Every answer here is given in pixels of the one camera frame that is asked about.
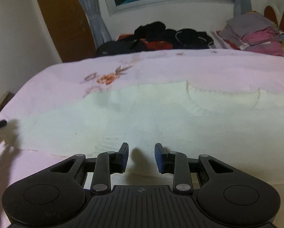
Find white knitted garment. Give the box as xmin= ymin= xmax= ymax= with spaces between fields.
xmin=1 ymin=82 xmax=284 ymax=183

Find pile of black clothes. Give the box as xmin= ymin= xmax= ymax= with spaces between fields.
xmin=96 ymin=21 xmax=214 ymax=57

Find stack of folded clothes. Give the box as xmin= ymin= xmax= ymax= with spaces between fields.
xmin=216 ymin=11 xmax=284 ymax=57

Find brown wooden door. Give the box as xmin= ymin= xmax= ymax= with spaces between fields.
xmin=37 ymin=0 xmax=96 ymax=62

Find left grey curtain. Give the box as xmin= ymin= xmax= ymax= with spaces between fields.
xmin=78 ymin=0 xmax=111 ymax=48

